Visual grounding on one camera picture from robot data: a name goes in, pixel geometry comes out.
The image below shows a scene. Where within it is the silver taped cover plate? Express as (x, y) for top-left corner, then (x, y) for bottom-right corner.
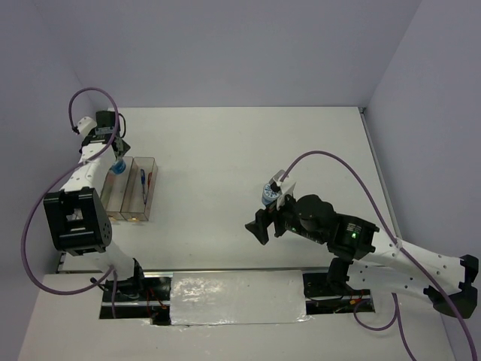
(170, 270), (308, 326)

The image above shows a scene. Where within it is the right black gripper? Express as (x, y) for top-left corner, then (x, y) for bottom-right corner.
(244, 187), (326, 244)

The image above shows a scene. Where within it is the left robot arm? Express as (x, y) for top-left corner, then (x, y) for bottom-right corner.
(43, 111), (147, 300)

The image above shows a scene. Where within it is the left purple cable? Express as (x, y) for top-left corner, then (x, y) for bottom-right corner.
(20, 87), (120, 319)

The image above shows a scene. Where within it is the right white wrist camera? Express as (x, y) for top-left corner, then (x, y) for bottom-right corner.
(270, 169), (296, 210)

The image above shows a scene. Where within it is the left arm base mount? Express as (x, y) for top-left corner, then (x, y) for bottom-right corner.
(98, 262), (171, 326)

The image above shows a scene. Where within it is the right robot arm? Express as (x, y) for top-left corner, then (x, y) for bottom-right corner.
(245, 195), (479, 319)

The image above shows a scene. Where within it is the blue jar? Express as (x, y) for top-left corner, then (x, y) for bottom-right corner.
(262, 183), (280, 206)
(110, 159), (126, 175)

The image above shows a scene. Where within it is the red pen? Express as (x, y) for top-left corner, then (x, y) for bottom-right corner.
(147, 172), (153, 188)

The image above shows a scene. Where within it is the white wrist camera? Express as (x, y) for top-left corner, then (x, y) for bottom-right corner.
(73, 117), (97, 138)
(270, 169), (296, 210)

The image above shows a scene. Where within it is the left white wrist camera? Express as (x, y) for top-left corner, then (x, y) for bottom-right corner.
(73, 117), (97, 138)

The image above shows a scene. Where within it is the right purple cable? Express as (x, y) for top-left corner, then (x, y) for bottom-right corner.
(281, 151), (474, 361)

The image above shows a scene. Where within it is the blue pen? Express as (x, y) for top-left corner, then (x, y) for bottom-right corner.
(140, 168), (147, 205)

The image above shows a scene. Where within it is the purple cable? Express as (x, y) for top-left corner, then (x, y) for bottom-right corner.
(20, 87), (120, 319)
(281, 151), (474, 361)

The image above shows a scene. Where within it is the clear compartment organizer tray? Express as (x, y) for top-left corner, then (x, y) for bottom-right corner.
(101, 156), (159, 223)

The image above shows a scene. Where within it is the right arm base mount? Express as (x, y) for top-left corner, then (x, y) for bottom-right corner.
(301, 258), (374, 316)

